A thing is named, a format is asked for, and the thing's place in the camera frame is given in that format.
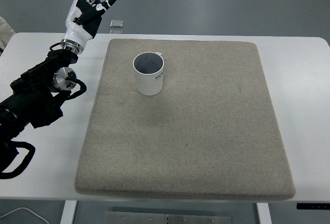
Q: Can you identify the white table leg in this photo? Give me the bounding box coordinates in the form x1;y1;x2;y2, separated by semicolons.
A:
60;200;77;224
256;203;272;224

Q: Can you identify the cream white jacket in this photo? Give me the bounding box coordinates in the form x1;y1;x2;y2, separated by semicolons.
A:
0;17;15;50

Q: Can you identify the grey fabric mat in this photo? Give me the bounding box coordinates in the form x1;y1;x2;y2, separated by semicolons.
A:
75;39;295;201

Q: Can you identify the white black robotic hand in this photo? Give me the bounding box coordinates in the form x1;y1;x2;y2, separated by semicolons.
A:
60;0;117;55

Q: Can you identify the white ribbed cup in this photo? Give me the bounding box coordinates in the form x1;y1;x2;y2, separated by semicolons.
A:
133;52;164;96

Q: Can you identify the small metal floor box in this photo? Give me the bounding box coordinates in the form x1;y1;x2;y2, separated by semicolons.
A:
109;20;124;34

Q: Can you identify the white floor cable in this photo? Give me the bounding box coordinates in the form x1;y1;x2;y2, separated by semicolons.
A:
0;207;48;224

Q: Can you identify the black table control panel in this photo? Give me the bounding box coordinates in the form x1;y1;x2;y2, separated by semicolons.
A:
296;203;330;210

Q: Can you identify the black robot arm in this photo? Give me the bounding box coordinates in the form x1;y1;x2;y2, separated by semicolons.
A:
1;39;87;141

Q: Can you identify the white left table leg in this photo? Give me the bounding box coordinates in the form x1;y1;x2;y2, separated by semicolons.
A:
60;200;77;224

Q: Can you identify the white right table leg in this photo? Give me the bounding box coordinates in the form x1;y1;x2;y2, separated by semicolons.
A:
256;203;272;224

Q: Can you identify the black braided cable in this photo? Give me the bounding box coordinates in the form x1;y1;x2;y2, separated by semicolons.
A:
0;141;36;180

